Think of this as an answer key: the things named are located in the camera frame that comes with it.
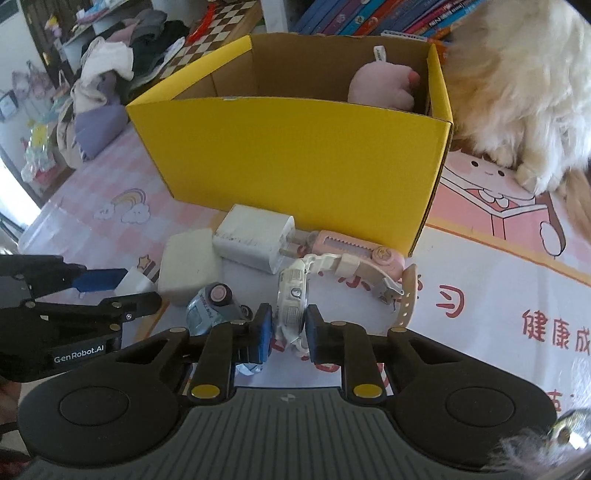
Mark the white digital wrist watch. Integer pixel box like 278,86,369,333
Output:
274,253,418,356

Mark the white foam block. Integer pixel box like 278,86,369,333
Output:
157,228,222,307

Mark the white power adapter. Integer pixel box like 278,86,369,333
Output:
212,204,318,275

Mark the pink utility knife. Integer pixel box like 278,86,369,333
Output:
307,230,406,280

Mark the pile of clothes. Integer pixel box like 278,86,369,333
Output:
56,8,189,169

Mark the pink checkered table mat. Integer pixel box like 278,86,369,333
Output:
18,129,590,412

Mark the yellow cardboard box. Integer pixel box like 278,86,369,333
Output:
127,33,453,256

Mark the pink plush toy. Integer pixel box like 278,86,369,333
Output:
348,45,421,112

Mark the red ribbon on chessboard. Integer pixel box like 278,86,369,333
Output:
185,1,216,45

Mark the wooden chess board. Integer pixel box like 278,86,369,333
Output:
156,1,263,80

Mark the fluffy cream orange cat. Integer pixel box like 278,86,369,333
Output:
444,0,590,237

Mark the row of books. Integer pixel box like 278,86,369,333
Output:
290,0,482,40

